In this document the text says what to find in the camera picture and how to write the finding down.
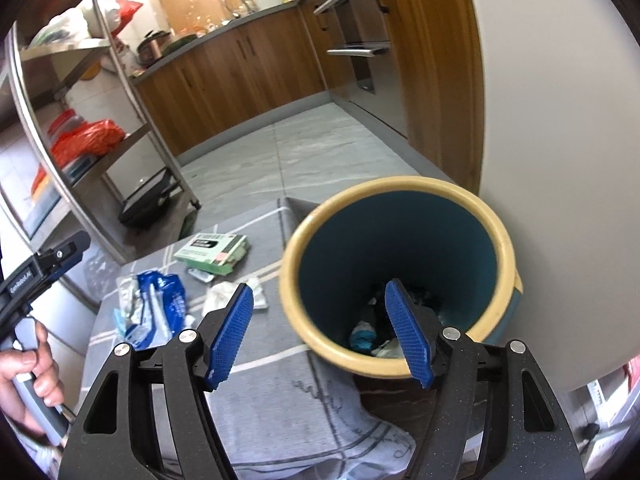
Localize small white crumpled tissue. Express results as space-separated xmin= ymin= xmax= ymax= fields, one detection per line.
xmin=202 ymin=276 xmax=268 ymax=316

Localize blue white snack wrapper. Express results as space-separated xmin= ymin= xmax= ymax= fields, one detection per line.
xmin=114 ymin=270 xmax=186 ymax=351

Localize stainless steel shelf rack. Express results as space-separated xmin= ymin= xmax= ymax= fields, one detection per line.
xmin=1 ymin=0 xmax=200 ymax=263

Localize person's left hand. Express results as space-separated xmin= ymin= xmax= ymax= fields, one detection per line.
xmin=0 ymin=320 xmax=66 ymax=436

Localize stainless steel oven drawers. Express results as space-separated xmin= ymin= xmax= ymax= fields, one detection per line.
xmin=311 ymin=0 xmax=407 ymax=136

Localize green white cardboard box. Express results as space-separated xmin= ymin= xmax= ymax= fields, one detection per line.
xmin=174 ymin=233 xmax=250 ymax=276

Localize grey checked floor mat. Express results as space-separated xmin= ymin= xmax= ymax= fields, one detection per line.
xmin=79 ymin=196 xmax=419 ymax=480

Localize kitchen faucet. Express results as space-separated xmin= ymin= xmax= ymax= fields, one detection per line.
xmin=222 ymin=0 xmax=257 ymax=18

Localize red plastic bag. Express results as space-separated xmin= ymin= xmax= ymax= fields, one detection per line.
xmin=51 ymin=119 xmax=126 ymax=169

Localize small blister pack strip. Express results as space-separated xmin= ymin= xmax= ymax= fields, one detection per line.
xmin=186 ymin=268 xmax=215 ymax=284

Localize wooden kitchen cabinets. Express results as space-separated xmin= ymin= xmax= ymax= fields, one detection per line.
xmin=137 ymin=0 xmax=485 ymax=192

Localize teal bin with yellow rim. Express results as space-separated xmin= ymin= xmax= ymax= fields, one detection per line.
xmin=279 ymin=177 xmax=524 ymax=379

